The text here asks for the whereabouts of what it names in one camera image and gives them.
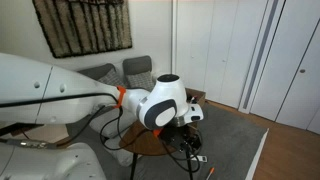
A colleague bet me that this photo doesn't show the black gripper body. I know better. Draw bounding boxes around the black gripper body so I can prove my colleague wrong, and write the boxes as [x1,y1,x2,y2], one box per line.
[161,125,203,153]

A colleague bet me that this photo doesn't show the white remote control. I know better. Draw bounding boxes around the white remote control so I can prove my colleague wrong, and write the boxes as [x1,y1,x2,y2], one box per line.
[191,154,208,164]

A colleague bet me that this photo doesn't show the dark wooden side table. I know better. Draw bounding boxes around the dark wooden side table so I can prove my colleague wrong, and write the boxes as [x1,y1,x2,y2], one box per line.
[118,118,201,180]

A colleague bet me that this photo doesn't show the orange white marker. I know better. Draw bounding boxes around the orange white marker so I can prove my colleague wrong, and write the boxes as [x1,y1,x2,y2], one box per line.
[205,167,216,180]

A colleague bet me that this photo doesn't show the brown cardboard box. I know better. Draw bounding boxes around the brown cardboard box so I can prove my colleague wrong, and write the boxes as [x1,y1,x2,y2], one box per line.
[184,87,207,132]

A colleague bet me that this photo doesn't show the light grey long cushion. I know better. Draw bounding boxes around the light grey long cushion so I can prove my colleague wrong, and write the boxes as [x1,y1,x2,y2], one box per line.
[89,104,141,139]
[103,135,135,168]

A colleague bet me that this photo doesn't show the white bifold closet doors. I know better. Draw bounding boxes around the white bifold closet doors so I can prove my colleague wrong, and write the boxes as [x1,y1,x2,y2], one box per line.
[175,0,268,109]

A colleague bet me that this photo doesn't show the white closet divider post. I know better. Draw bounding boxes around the white closet divider post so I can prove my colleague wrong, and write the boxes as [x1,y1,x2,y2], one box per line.
[238,0,286,114]

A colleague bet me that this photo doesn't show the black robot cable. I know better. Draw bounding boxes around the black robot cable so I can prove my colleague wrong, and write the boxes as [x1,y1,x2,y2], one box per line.
[0,92,203,174]

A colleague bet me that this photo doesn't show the white door with round handle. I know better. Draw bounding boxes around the white door with round handle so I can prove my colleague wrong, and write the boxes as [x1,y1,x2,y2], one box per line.
[249,0,320,135]

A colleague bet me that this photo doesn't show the brown woven wall hanging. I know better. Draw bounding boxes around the brown woven wall hanging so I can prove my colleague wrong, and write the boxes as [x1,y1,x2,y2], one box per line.
[32,0,133,59]

